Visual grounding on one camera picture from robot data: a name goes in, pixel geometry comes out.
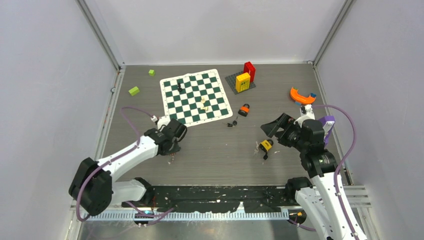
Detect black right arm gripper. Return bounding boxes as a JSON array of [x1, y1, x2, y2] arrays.
[[260, 112, 308, 152]]

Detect yellow black key fob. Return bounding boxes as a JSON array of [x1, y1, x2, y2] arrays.
[[254, 139, 274, 161]]

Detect black keys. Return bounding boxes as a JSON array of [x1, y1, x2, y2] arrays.
[[224, 117, 238, 128]]

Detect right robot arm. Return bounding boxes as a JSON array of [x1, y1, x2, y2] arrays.
[[260, 113, 367, 240]]

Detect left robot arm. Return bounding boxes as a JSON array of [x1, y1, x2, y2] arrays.
[[68, 116, 188, 216]]

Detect orange curved toy track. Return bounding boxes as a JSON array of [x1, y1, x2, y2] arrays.
[[289, 87, 317, 105]]

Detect green white chess mat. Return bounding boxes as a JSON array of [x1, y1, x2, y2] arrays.
[[159, 69, 233, 127]]

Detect purple white device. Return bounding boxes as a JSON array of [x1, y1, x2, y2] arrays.
[[319, 115, 336, 146]]

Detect light green block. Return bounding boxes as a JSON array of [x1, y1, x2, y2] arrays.
[[128, 86, 140, 97]]

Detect yellow building block tower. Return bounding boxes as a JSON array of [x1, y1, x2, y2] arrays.
[[235, 72, 251, 93]]

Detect small green cube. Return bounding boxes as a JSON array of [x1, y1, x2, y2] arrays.
[[148, 69, 156, 77]]

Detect red building block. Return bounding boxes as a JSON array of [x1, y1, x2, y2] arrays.
[[243, 61, 256, 83]]

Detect dark grey building baseplate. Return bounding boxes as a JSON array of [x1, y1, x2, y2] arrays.
[[225, 71, 256, 95]]

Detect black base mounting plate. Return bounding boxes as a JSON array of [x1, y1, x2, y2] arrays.
[[139, 185, 299, 213]]

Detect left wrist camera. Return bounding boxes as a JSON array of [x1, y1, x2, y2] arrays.
[[150, 115, 171, 130]]

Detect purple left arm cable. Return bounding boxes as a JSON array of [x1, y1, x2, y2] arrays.
[[75, 105, 158, 223]]

